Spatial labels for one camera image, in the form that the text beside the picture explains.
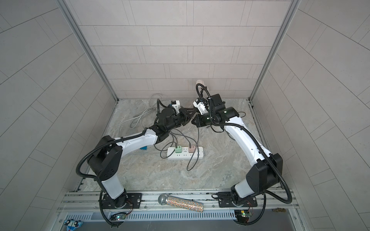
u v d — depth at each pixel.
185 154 0.85
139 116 0.91
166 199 0.69
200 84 0.61
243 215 0.68
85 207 0.69
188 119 0.71
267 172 0.40
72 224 0.64
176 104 0.76
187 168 0.82
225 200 0.71
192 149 0.84
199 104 0.69
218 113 0.55
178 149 0.83
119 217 0.65
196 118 0.72
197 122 0.66
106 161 0.45
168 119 0.63
